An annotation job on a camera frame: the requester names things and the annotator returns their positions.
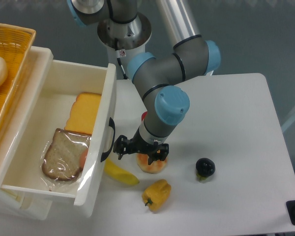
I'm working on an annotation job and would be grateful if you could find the dark purple eggplant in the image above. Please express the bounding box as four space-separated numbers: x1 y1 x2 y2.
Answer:
196 158 215 181

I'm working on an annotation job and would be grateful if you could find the orange woven basket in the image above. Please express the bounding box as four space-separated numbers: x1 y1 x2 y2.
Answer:
0 23 36 131

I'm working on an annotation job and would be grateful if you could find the yellow bell pepper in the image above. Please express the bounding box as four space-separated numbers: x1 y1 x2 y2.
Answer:
142 179 172 212

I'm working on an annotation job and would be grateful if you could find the brown bread slice in wrap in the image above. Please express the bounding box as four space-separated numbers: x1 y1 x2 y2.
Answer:
42 128 91 181

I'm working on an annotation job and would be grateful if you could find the yellow banana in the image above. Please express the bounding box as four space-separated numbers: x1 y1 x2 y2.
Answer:
104 159 140 186

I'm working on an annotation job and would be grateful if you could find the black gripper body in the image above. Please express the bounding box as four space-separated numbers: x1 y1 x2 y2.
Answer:
113 135 169 161

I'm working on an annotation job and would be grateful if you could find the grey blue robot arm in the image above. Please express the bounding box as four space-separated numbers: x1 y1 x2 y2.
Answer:
67 0 221 163

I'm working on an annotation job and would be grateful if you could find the orange glazed donut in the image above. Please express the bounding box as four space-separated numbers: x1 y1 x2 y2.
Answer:
136 153 168 174

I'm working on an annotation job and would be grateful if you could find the yellow cake slice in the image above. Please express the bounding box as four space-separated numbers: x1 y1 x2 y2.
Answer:
64 92 101 135

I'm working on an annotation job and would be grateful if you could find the white top drawer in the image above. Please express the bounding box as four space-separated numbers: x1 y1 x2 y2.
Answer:
0 60 116 220

